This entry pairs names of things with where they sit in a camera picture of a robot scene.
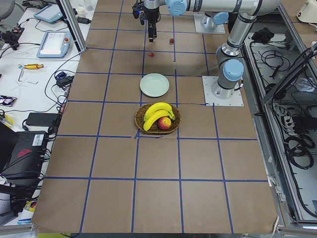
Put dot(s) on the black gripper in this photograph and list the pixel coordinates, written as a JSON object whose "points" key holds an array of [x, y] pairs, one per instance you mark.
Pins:
{"points": [[151, 15]]}

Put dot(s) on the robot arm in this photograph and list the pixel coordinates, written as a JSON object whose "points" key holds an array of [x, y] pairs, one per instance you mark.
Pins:
{"points": [[230, 68], [248, 11]]}

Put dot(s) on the light green plate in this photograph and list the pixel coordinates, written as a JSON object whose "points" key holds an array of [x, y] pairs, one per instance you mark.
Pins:
{"points": [[154, 85]]}

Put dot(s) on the yellow banana bunch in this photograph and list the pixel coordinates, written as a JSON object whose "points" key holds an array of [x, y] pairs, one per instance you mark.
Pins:
{"points": [[156, 111]]}

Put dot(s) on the woven wicker basket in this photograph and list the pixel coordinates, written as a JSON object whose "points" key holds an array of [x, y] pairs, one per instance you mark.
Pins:
{"points": [[154, 129]]}

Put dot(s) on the red yellow apple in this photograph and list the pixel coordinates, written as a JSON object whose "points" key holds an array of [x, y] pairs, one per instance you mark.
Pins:
{"points": [[164, 123]]}

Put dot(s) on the blue teach pendant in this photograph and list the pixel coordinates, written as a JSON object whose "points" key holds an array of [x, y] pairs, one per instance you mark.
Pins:
{"points": [[54, 45], [50, 13]]}

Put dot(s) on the black power adapter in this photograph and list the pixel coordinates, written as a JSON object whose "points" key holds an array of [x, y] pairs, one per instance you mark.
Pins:
{"points": [[41, 119]]}

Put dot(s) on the black computer box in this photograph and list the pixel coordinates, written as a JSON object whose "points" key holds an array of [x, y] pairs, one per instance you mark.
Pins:
{"points": [[21, 153]]}

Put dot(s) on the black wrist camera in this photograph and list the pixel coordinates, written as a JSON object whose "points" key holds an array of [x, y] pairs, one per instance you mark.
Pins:
{"points": [[137, 8]]}

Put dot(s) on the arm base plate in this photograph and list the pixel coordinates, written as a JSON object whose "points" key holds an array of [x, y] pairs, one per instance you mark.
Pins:
{"points": [[217, 96], [205, 25]]}

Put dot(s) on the aluminium frame post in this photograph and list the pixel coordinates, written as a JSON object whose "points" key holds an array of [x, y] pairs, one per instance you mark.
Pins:
{"points": [[73, 26]]}

